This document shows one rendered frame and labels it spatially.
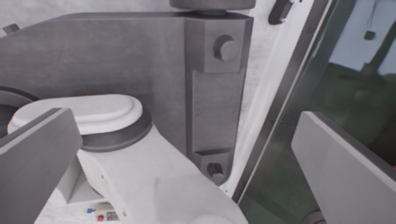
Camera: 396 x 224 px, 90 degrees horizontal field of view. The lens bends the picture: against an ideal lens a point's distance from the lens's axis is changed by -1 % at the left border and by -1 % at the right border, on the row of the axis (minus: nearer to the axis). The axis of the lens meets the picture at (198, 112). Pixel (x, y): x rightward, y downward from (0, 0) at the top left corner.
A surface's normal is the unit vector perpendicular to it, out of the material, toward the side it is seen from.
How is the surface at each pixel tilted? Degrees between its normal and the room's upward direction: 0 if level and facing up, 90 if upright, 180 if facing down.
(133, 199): 90
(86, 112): 90
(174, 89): 0
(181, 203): 115
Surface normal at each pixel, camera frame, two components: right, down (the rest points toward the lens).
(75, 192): 0.01, -0.85
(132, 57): 0.19, 0.51
